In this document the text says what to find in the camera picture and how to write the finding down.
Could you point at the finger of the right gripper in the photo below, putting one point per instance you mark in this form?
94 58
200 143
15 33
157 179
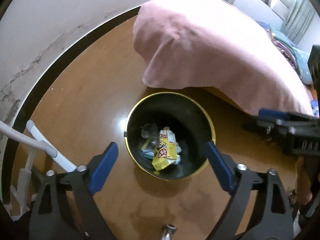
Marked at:
273 114

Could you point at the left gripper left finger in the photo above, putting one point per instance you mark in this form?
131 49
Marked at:
64 207

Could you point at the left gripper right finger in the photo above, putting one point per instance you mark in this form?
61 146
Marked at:
271 216

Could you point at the blue white wrapper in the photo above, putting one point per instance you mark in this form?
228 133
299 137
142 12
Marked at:
148 149

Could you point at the yellow snack bag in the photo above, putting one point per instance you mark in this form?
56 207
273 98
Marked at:
166 152

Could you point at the clear plastic bag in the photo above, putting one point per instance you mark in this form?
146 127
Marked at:
150 131

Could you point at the black gold trash bin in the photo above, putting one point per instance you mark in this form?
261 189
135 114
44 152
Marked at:
189 122

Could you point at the person's right hand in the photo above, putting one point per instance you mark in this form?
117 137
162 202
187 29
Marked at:
303 183

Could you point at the folded blankets pile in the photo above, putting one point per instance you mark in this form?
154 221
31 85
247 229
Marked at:
297 58

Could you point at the chrome chair base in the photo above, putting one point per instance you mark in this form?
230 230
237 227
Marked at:
168 231

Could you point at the pink bed sheet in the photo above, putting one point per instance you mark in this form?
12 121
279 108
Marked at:
211 43

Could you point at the white desk leg frame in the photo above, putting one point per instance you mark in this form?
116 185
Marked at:
38 142

